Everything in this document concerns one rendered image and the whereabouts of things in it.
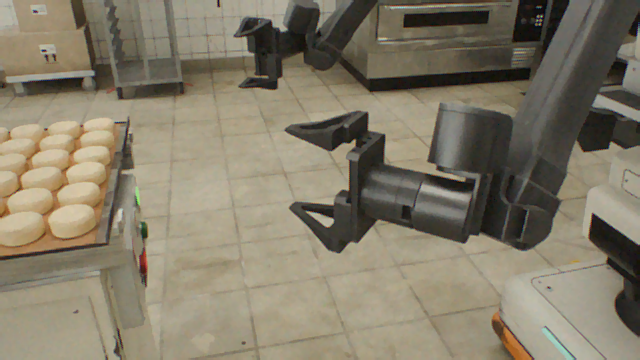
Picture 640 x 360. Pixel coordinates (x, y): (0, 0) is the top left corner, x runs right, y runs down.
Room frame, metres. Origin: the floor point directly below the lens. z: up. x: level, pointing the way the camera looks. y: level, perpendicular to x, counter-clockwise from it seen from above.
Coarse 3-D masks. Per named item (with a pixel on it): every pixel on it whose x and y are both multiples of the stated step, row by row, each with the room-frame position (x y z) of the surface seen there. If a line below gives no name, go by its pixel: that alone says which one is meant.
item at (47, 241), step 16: (80, 144) 0.76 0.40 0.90; (112, 160) 0.70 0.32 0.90; (64, 176) 0.65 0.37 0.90; (16, 192) 0.60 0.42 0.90; (96, 208) 0.56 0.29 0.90; (48, 224) 0.52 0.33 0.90; (96, 224) 0.52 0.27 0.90; (48, 240) 0.49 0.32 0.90; (64, 240) 0.49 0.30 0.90; (80, 240) 0.49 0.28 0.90
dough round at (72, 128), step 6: (54, 126) 0.79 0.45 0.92; (60, 126) 0.79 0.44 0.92; (66, 126) 0.79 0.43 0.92; (72, 126) 0.79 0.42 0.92; (78, 126) 0.80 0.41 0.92; (54, 132) 0.77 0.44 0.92; (60, 132) 0.77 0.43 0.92; (66, 132) 0.77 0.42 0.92; (72, 132) 0.78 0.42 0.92; (78, 132) 0.79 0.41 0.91
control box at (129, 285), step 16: (128, 176) 0.77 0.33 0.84; (128, 192) 0.71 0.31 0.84; (128, 208) 0.66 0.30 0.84; (128, 224) 0.62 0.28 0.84; (128, 240) 0.58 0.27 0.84; (144, 240) 0.74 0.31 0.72; (128, 256) 0.56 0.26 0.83; (112, 272) 0.55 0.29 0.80; (128, 272) 0.56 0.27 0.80; (128, 288) 0.55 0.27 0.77; (144, 288) 0.63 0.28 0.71; (128, 304) 0.55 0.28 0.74; (144, 304) 0.59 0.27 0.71; (128, 320) 0.55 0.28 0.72
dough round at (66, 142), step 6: (48, 138) 0.74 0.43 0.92; (54, 138) 0.74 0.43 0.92; (60, 138) 0.74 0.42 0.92; (66, 138) 0.74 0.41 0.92; (72, 138) 0.75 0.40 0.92; (42, 144) 0.72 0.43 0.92; (48, 144) 0.72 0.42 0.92; (54, 144) 0.72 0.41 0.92; (60, 144) 0.72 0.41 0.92; (66, 144) 0.72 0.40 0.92; (72, 144) 0.73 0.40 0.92; (42, 150) 0.71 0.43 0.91; (66, 150) 0.72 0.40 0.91; (72, 150) 0.73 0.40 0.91
